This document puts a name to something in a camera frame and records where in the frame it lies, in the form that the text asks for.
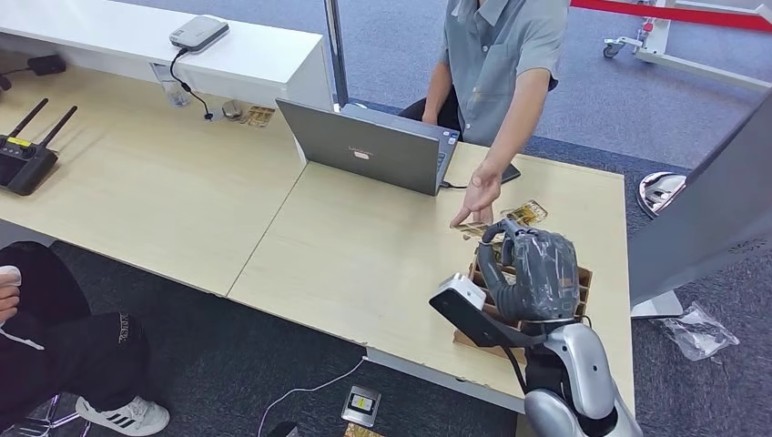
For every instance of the gold patterned card stack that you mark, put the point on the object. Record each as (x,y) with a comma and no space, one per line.
(258,116)
(528,212)

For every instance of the black power adapter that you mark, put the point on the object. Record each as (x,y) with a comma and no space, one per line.
(47,64)

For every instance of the chrome round base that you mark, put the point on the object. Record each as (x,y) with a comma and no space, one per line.
(658,192)

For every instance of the person's left forearm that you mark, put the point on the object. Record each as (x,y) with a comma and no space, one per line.
(519,117)

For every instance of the red barrier belt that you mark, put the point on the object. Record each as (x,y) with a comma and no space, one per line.
(675,14)

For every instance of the person's right forearm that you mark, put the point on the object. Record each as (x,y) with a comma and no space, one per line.
(437,90)

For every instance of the person's hand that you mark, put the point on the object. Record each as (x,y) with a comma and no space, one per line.
(7,300)

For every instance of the grey box device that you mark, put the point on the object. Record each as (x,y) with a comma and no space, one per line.
(199,32)

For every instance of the person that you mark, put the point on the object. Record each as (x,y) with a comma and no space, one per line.
(66,350)
(494,60)

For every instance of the metal pole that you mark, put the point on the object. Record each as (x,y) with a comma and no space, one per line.
(336,54)

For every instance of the white handheld device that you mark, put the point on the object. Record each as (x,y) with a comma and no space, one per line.
(9,275)

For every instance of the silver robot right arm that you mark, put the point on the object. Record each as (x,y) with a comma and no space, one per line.
(579,380)

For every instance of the white wheeled frame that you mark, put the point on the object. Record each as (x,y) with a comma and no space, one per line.
(654,51)

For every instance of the clear plastic cup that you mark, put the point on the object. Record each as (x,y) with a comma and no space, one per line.
(173,89)

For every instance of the white counter shelf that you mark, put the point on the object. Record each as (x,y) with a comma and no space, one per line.
(120,42)

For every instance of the person's left hand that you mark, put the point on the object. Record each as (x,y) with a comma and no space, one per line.
(484,190)

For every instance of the black floor object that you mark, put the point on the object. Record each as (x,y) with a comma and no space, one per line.
(281,430)

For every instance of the metal chair legs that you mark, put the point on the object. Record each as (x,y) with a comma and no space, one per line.
(51,419)

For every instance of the grey laptop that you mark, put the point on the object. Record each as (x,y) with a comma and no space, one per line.
(368,151)

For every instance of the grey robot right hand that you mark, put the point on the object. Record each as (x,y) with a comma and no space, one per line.
(540,274)

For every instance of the black remote controller with antennas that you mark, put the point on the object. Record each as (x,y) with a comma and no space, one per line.
(23,164)

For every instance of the metal floor socket box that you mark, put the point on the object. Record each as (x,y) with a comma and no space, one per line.
(361,406)

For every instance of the clear plastic bag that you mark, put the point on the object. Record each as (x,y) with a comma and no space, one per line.
(696,333)

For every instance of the black white wrist camera box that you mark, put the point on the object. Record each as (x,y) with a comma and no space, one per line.
(467,304)

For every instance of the black external drive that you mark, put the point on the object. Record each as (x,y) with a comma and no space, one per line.
(510,173)

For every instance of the large grey panel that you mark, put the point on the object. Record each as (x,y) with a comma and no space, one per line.
(699,223)

